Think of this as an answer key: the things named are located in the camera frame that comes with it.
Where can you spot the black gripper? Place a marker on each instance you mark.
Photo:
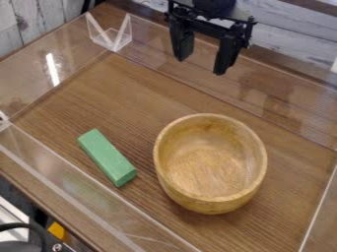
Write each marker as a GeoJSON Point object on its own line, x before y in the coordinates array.
{"type": "Point", "coordinates": [212, 17]}

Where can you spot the clear acrylic tray wall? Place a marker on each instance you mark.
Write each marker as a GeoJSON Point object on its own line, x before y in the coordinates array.
{"type": "Point", "coordinates": [93, 212]}

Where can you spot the green rectangular block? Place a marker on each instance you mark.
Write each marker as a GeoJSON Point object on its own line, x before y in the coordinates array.
{"type": "Point", "coordinates": [107, 157]}

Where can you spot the brown wooden bowl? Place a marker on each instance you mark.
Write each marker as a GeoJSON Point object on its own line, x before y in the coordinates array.
{"type": "Point", "coordinates": [210, 162]}

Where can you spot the clear acrylic corner bracket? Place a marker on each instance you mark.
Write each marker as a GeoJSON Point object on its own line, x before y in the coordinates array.
{"type": "Point", "coordinates": [113, 39]}

